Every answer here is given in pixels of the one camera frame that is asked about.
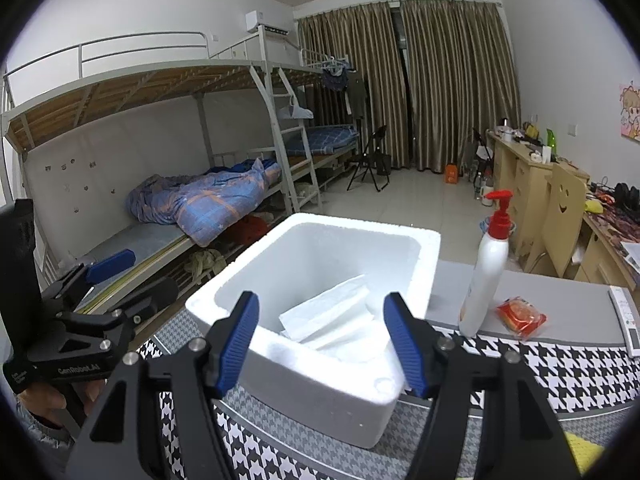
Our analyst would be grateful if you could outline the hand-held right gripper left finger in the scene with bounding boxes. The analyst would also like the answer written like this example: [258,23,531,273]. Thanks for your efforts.
[65,290,261,480]

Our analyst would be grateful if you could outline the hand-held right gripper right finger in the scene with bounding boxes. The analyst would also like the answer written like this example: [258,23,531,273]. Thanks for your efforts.
[383,291,583,480]

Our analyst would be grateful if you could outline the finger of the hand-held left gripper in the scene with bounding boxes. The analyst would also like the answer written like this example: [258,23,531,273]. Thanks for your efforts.
[42,249,137,311]
[55,279,179,356]

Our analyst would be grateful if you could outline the white paper towel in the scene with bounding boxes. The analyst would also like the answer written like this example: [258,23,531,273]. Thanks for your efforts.
[278,274,373,346]

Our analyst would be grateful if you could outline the white foam box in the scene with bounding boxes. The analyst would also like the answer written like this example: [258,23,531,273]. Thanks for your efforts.
[185,212,442,450]

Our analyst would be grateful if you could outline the person's left hand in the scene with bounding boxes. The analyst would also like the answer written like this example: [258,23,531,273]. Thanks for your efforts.
[17,382,107,430]

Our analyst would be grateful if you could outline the white pump lotion bottle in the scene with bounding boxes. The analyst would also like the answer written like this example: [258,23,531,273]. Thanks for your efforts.
[459,190,516,338]

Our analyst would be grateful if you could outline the red snack packet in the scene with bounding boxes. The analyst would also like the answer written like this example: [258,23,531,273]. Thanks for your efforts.
[496,297,547,342]

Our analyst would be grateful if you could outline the blue plaid blanket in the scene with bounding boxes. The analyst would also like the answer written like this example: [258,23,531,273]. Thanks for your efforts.
[125,157,281,247]

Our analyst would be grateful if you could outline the houndstooth tablecloth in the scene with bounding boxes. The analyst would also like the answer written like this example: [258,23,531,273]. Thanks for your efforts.
[135,260,640,480]

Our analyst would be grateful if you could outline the white metal bunk bed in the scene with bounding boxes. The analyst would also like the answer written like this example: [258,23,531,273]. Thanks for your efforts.
[0,30,361,291]

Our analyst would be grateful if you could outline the black folding chair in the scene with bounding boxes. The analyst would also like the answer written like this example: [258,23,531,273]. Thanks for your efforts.
[347,125,393,193]

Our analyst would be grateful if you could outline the wooden desk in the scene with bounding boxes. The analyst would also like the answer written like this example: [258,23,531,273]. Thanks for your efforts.
[487,132,640,288]

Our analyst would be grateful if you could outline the wooden chair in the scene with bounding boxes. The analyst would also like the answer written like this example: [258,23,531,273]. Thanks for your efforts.
[522,162,588,278]

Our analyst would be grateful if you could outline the yellow sponge cloth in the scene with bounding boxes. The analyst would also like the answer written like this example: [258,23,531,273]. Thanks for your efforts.
[565,432,608,480]

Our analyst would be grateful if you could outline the blue checked bedding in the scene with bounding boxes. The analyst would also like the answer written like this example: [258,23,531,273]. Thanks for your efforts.
[287,124,360,157]

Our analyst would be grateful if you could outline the white remote control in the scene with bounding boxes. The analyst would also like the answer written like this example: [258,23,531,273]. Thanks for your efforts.
[609,286,640,358]

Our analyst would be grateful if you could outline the hanging dark clothes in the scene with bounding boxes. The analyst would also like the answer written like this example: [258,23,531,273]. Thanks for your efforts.
[322,67,368,118]

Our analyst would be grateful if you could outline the brown curtains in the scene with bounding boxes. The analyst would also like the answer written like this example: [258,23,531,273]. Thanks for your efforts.
[295,0,521,173]

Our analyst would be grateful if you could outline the black headphones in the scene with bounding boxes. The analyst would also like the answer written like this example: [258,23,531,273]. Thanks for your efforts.
[614,182,640,216]

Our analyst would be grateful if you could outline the white air conditioner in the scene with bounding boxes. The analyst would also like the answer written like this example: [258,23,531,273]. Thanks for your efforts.
[245,10,292,37]

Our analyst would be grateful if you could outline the cartoon wall poster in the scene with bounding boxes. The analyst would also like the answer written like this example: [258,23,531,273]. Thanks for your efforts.
[617,77,640,143]

